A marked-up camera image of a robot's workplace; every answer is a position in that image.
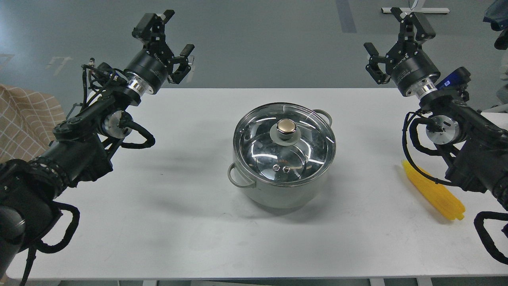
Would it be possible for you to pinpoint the beige checkered cloth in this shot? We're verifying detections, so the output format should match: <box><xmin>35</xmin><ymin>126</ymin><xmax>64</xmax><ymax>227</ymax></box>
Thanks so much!
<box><xmin>0</xmin><ymin>84</ymin><xmax>65</xmax><ymax>163</ymax></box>

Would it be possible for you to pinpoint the yellow toy corn cob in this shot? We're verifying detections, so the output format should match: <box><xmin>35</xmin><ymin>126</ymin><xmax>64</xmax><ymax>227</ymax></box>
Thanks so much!
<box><xmin>401</xmin><ymin>160</ymin><xmax>465</xmax><ymax>220</ymax></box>

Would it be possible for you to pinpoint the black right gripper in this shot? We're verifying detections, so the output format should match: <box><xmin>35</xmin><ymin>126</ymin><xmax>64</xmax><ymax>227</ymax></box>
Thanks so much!
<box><xmin>364</xmin><ymin>7</ymin><xmax>441</xmax><ymax>97</ymax></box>

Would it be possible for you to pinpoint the glass pot lid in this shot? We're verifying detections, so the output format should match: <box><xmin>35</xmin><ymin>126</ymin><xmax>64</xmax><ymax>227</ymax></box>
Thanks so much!
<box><xmin>233</xmin><ymin>102</ymin><xmax>337</xmax><ymax>187</ymax></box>

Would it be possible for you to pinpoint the grey steel cooking pot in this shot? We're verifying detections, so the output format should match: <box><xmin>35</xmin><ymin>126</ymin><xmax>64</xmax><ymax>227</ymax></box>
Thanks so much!
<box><xmin>227</xmin><ymin>102</ymin><xmax>337</xmax><ymax>209</ymax></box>

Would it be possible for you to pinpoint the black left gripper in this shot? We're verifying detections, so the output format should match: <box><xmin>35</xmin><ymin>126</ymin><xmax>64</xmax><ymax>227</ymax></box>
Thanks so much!
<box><xmin>125</xmin><ymin>10</ymin><xmax>195</xmax><ymax>95</ymax></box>

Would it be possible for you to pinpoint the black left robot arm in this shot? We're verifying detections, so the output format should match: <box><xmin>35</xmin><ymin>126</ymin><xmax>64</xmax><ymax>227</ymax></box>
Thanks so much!
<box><xmin>0</xmin><ymin>10</ymin><xmax>194</xmax><ymax>286</ymax></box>

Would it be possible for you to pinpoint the white stand base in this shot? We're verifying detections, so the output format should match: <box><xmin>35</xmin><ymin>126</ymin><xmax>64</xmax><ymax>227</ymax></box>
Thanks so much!
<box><xmin>399</xmin><ymin>0</ymin><xmax>450</xmax><ymax>15</ymax></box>

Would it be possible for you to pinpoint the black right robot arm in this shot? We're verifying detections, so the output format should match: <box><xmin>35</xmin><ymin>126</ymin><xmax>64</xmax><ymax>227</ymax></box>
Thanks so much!
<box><xmin>364</xmin><ymin>7</ymin><xmax>508</xmax><ymax>209</ymax></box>

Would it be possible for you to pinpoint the dark object at edge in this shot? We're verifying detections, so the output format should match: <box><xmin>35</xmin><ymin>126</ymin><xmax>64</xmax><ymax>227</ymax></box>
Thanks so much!
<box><xmin>483</xmin><ymin>0</ymin><xmax>508</xmax><ymax>50</ymax></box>

